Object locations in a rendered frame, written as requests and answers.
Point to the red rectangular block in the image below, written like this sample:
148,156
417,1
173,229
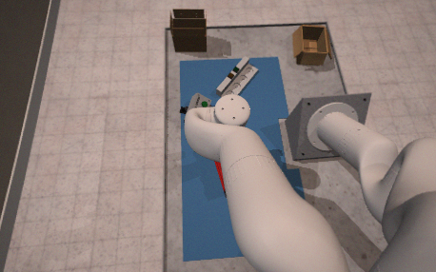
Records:
219,169

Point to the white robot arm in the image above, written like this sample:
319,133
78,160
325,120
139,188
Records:
278,231

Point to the blue flat mat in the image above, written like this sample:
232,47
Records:
207,228

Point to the grey control panel with two buttons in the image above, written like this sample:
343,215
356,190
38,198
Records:
197,100

